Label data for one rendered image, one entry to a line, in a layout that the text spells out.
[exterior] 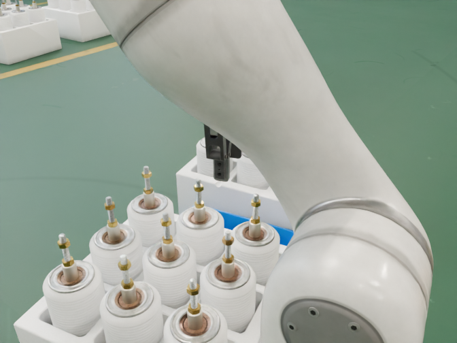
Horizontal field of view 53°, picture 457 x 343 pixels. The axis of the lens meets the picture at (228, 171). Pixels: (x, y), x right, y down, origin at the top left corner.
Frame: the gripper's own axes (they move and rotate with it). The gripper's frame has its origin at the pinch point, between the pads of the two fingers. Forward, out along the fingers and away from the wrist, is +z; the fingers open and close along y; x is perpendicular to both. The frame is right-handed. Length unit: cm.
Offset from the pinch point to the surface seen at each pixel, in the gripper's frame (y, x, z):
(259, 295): 4.3, -4.7, 30.0
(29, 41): 168, 169, 38
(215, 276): -1.5, 1.7, 21.8
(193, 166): 44, 23, 29
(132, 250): 1.6, 18.8, 22.8
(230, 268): -0.9, -0.7, 19.9
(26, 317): -12.7, 32.3, 29.1
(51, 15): 214, 185, 33
